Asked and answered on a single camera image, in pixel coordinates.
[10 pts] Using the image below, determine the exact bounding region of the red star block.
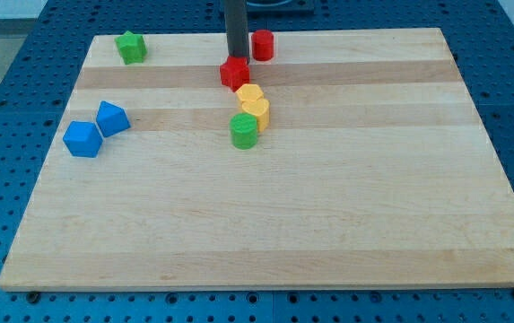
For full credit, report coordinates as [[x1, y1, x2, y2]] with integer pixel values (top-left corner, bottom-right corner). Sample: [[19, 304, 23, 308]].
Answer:
[[219, 56, 250, 92]]

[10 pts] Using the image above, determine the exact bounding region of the green star block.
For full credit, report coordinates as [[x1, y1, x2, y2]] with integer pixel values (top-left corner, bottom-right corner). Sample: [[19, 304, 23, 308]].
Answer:
[[115, 31, 147, 65]]

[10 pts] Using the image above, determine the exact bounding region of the green cylinder block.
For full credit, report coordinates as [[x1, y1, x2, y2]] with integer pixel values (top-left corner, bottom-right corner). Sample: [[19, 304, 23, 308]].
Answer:
[[230, 113, 258, 150]]

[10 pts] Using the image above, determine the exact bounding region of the yellow heart block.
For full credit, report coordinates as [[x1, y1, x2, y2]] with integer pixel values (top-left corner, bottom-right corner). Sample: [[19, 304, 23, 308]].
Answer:
[[240, 98, 270, 133]]

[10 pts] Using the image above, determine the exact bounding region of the yellow pentagon block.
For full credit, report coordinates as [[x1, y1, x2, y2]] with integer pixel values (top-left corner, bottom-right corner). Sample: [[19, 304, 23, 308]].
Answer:
[[235, 83, 264, 107]]

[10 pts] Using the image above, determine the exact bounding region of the light wooden board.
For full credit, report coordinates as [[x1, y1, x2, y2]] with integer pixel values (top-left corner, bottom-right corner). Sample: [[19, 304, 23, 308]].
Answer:
[[0, 28, 514, 292]]

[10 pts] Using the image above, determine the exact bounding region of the red cylinder block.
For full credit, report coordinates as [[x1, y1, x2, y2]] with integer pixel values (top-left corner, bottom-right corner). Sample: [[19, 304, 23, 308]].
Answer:
[[251, 30, 274, 61]]

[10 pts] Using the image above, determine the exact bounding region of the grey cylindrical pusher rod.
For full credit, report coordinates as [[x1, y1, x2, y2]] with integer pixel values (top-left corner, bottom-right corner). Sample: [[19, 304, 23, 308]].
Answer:
[[222, 0, 250, 63]]

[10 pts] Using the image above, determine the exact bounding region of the blue triangle block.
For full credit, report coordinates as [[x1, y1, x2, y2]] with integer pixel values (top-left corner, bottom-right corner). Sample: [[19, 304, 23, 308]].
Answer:
[[96, 100, 131, 137]]

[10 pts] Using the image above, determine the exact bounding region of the blue cube block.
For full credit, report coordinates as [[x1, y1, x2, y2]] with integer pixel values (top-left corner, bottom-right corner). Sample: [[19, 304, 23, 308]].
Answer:
[[63, 121, 103, 158]]

